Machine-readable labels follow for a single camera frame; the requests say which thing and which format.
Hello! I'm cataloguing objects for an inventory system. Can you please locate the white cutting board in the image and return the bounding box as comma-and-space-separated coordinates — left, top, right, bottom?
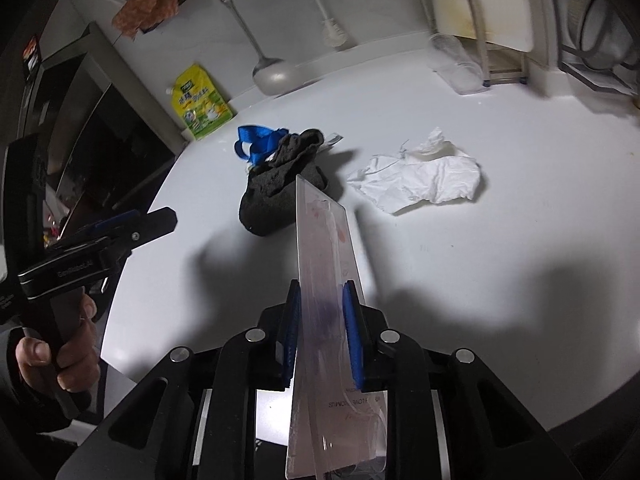
424, 0, 535, 53

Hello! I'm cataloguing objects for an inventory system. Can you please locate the clear plastic blister package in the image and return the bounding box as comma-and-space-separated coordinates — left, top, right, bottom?
285, 174, 388, 480

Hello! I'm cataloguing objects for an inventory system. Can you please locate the black cloth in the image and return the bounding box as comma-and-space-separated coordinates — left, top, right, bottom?
238, 128, 331, 237

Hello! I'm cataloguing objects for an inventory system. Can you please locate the blue strap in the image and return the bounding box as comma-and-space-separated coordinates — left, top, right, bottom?
235, 125, 290, 166

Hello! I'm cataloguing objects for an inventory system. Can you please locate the steel lid rack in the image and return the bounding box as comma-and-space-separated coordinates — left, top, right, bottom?
557, 0, 640, 96

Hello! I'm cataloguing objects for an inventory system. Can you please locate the black microwave oven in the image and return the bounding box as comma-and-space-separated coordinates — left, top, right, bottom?
15, 22, 186, 211

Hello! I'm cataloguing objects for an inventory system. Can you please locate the steel spatula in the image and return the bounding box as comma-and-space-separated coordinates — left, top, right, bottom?
200, 0, 301, 97

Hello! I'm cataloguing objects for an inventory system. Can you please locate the small white tissue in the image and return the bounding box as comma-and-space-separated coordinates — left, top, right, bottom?
400, 127, 458, 161

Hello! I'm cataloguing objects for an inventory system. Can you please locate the clear plastic cup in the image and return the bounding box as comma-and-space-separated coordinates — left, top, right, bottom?
429, 32, 488, 96

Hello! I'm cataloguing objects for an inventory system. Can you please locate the person's left hand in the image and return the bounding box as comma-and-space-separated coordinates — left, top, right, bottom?
14, 292, 103, 393

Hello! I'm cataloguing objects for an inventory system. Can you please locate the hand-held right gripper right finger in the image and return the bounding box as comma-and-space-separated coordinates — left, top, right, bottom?
342, 280, 588, 480

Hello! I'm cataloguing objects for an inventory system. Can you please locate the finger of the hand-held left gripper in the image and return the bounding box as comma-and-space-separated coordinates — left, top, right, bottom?
50, 206, 178, 261

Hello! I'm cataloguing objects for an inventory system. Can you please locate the steel cutting board rack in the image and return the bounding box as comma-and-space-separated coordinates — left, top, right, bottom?
414, 0, 528, 88

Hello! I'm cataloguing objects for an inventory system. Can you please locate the yellow seasoning pouch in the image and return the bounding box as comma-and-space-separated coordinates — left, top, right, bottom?
165, 63, 235, 142

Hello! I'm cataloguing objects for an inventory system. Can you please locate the white paper tissue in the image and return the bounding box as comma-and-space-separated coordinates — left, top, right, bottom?
346, 152, 482, 215

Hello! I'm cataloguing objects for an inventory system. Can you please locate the white bottle brush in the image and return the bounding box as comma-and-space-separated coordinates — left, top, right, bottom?
290, 0, 351, 50

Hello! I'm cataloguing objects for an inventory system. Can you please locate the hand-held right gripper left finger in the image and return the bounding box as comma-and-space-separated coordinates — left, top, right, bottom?
55, 277, 303, 480

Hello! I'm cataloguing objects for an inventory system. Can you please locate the orange dish cloth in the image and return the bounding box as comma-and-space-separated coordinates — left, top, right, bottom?
111, 0, 180, 43

